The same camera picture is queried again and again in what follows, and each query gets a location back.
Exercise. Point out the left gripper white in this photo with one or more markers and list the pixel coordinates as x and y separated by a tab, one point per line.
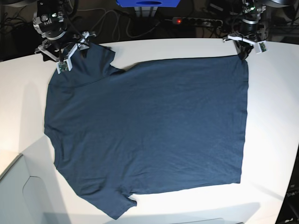
244	45

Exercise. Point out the blue box with oval hole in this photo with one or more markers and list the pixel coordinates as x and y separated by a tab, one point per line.
148	3

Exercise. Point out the black power strip red switch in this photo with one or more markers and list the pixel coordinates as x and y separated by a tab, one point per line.
199	22

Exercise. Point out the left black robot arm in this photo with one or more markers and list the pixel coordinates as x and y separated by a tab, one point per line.
247	33

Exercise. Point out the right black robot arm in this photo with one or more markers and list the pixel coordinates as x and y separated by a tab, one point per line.
54	21

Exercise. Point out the dark blue T-shirt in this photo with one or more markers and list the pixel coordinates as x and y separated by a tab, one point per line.
161	126

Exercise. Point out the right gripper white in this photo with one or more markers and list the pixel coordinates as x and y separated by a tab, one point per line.
61	50

